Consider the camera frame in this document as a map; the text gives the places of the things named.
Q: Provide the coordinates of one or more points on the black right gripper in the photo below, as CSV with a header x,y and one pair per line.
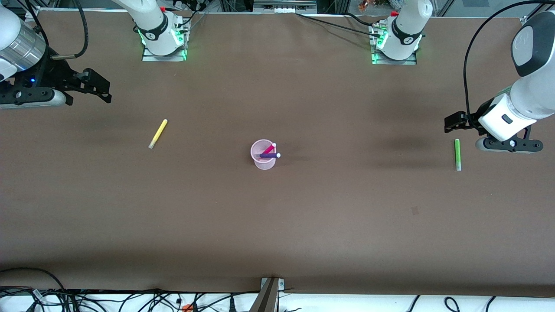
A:
x,y
55,74

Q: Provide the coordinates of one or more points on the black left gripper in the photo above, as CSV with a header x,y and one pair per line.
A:
x,y
471,119

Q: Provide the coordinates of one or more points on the purple pen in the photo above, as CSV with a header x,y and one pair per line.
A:
x,y
271,155

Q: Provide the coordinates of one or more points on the pink pen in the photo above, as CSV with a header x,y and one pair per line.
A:
x,y
269,149

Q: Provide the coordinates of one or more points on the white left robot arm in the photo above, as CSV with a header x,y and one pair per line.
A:
x,y
529,86

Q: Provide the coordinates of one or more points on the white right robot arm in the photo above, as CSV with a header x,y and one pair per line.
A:
x,y
151,26

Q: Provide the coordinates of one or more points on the pink cup pen holder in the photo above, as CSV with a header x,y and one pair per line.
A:
x,y
262,164

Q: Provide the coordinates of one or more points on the green pen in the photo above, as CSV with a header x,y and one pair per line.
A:
x,y
457,156

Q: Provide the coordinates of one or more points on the yellow pen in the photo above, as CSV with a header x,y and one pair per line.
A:
x,y
158,134

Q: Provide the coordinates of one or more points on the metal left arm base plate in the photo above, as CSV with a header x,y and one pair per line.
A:
x,y
394,60

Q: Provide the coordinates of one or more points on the metal table edge bracket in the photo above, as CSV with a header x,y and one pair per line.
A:
x,y
268,294

